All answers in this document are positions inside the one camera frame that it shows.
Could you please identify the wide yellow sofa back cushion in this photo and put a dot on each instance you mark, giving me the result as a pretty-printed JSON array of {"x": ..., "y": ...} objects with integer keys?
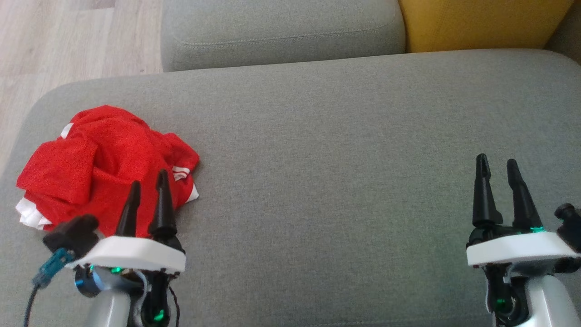
[{"x": 481, "y": 22}]

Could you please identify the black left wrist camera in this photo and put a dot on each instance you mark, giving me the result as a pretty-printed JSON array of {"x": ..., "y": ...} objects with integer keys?
[{"x": 72, "y": 231}]

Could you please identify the taupe partition panel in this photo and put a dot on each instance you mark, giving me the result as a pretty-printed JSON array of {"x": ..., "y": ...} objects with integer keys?
[{"x": 567, "y": 27}]

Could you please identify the red mesh shorts white stripe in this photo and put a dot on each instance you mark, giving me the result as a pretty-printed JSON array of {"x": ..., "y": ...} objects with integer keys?
[{"x": 129, "y": 145}]

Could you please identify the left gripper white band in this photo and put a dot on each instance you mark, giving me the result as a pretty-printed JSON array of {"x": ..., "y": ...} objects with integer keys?
[{"x": 136, "y": 254}]

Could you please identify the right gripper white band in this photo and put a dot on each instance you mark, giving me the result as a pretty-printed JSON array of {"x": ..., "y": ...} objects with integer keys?
[{"x": 517, "y": 247}]

